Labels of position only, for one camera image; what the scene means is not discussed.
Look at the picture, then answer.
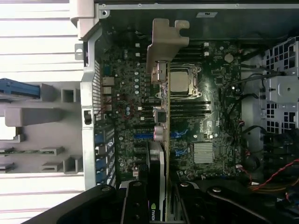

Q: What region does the silver chipset heatsink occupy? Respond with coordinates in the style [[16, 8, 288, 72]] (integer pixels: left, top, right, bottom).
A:
[[193, 142, 214, 164]]

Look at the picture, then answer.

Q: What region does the blue expansion slot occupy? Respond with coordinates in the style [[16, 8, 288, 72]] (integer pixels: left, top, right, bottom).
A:
[[134, 133, 189, 141]]

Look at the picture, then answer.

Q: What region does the black PC case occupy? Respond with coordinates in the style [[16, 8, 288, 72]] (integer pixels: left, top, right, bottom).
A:
[[70, 0, 299, 224]]

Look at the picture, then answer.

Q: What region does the green RAM stick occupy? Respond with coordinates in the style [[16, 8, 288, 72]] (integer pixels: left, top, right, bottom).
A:
[[0, 148, 57, 155]]

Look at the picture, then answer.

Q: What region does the green motherboard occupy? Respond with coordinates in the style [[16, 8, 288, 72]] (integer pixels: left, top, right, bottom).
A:
[[100, 23, 243, 182]]

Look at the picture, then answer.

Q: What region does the CPU in metal socket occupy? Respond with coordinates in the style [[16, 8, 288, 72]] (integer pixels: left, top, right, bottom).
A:
[[168, 62, 204, 98]]

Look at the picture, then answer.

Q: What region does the grey parts rack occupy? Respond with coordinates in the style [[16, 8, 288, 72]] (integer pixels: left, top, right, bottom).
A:
[[0, 81, 85, 175]]

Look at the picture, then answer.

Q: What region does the metal drive cage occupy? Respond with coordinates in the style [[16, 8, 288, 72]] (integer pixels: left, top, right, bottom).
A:
[[259, 35, 299, 131]]

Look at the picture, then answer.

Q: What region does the clean silver CPU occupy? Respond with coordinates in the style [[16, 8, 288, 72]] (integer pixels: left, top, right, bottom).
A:
[[0, 126, 15, 140]]

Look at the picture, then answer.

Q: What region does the hard disk in blue caddy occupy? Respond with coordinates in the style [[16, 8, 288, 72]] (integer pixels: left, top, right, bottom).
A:
[[0, 78, 40, 101]]

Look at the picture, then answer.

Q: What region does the red power wire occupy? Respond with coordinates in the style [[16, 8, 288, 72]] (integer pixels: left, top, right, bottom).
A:
[[251, 160, 299, 187]]

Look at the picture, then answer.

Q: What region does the thin red switch wire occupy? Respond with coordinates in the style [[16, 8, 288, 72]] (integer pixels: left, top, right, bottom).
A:
[[93, 93, 135, 120]]

